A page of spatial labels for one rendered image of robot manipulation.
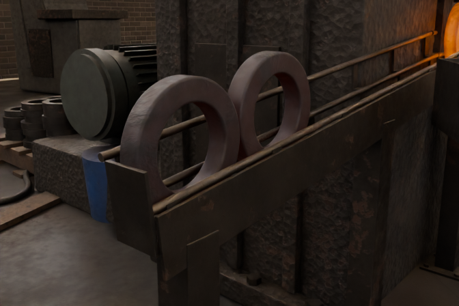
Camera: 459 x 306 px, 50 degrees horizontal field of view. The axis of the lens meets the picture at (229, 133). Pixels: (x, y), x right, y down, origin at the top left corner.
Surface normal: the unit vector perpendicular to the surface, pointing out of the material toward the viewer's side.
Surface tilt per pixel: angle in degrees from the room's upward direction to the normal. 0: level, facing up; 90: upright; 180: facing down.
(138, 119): 59
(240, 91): 65
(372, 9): 90
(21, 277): 0
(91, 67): 90
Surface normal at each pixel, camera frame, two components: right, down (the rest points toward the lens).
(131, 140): -0.62, -0.12
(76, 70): -0.66, 0.17
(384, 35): 0.76, 0.15
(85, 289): 0.00, -0.97
